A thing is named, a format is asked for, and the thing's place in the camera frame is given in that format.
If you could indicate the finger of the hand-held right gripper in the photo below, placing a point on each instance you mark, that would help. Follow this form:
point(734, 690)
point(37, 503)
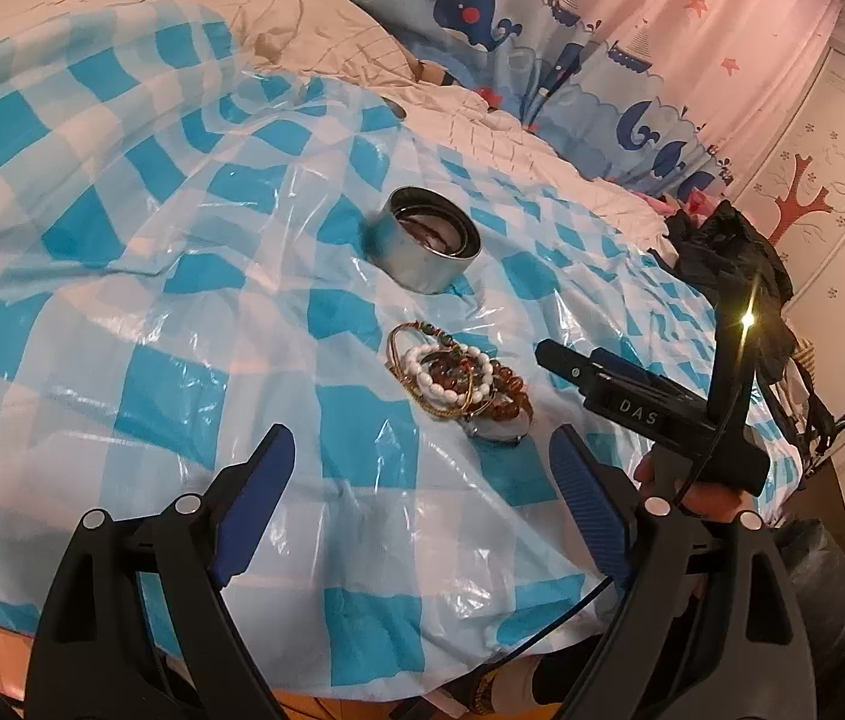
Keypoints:
point(632, 371)
point(617, 397)

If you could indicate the black clothing heap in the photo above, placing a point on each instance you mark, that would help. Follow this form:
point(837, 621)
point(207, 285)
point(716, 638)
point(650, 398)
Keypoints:
point(729, 247)

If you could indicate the person's right hand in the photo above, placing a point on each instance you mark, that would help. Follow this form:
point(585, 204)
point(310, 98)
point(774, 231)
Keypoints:
point(699, 499)

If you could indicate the white lined quilt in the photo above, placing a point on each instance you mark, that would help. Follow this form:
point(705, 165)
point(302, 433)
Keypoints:
point(332, 30)

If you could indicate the brown object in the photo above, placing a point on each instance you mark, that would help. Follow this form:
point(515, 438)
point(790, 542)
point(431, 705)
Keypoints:
point(433, 73)

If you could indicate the round metal tin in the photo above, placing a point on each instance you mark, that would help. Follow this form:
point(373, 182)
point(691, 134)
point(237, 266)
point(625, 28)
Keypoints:
point(422, 255)

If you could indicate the round metal lid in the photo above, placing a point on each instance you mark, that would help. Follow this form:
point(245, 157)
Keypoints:
point(394, 105)

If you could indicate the wardrobe with tree sticker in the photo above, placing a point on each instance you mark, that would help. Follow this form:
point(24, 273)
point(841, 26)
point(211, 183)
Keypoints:
point(819, 187)

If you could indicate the blue checked plastic sheet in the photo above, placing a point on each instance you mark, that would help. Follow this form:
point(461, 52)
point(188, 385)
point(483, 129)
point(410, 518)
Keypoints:
point(167, 300)

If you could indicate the dark bin bag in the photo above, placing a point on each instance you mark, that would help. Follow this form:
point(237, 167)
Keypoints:
point(827, 615)

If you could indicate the pink cloth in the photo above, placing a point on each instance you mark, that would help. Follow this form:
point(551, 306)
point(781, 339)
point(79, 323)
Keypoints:
point(684, 204)

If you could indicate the whale print curtain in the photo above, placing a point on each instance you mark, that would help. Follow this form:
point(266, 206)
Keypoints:
point(512, 22)

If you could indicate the person's foot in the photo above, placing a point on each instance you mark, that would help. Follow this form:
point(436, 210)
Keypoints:
point(542, 682)

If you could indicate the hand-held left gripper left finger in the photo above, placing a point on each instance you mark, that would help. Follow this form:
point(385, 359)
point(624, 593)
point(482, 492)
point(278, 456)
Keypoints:
point(257, 495)

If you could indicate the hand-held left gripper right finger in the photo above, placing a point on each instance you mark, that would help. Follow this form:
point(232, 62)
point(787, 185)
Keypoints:
point(588, 499)

